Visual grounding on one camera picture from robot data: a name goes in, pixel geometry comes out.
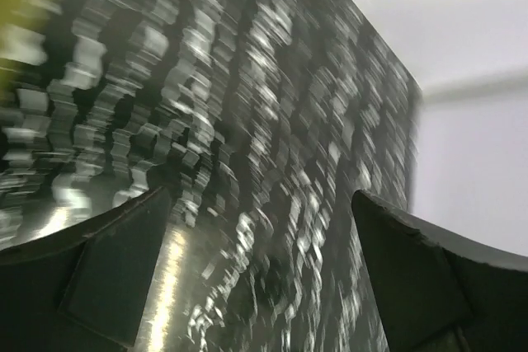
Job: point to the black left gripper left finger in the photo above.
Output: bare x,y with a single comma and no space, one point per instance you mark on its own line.
84,288

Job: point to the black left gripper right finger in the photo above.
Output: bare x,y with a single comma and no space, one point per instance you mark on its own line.
436,290

